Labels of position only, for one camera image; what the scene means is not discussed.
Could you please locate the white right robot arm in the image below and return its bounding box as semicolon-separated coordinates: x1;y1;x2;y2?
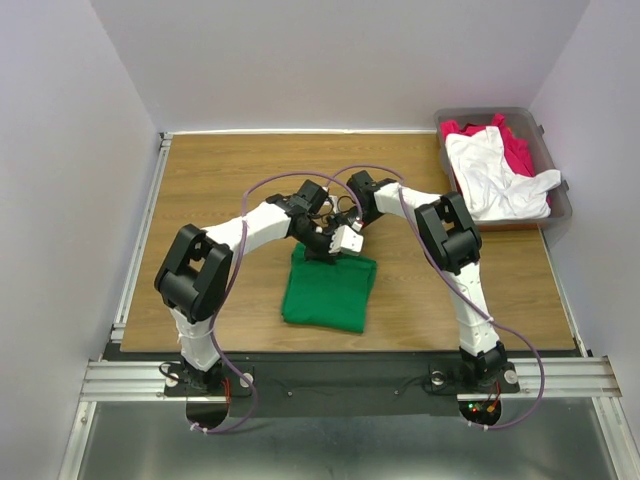
347;170;508;390

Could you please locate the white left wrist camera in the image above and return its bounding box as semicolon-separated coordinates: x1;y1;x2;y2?
328;225;364;256

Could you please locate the clear plastic bin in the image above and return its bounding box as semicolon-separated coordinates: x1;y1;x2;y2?
434;107;572;230

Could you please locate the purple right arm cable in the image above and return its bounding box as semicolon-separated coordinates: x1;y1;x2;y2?
329;164;546;432

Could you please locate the aluminium frame rail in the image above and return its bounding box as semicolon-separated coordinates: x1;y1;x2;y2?
80;353;621;402

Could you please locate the red t shirt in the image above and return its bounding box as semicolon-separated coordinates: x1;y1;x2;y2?
440;114;539;177

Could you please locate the white t shirt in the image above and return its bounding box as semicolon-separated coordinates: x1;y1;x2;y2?
445;126;561;222

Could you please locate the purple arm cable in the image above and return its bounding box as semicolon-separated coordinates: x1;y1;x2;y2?
329;164;546;432
187;171;401;435

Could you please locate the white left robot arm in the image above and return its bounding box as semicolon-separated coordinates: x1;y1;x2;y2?
154;180;334;394

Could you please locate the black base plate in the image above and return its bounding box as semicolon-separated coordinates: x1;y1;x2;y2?
159;352;520;427

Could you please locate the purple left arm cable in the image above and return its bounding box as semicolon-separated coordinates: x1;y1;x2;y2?
187;171;401;435

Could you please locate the green t shirt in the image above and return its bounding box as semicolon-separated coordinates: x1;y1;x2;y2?
281;244;377;334

